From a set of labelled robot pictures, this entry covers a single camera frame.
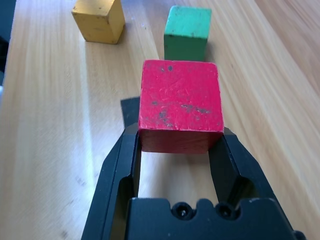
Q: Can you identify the green wooden block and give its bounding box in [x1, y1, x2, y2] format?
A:
[163, 5, 213, 62]

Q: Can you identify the yellow wooden block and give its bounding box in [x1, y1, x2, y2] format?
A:
[71, 0, 126, 46]

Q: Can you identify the red wooden block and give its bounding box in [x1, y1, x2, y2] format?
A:
[138, 59, 225, 154]

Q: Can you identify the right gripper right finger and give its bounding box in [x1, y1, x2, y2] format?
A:
[208, 127, 276, 208]

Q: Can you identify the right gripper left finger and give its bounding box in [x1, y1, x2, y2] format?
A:
[81, 123, 141, 240]

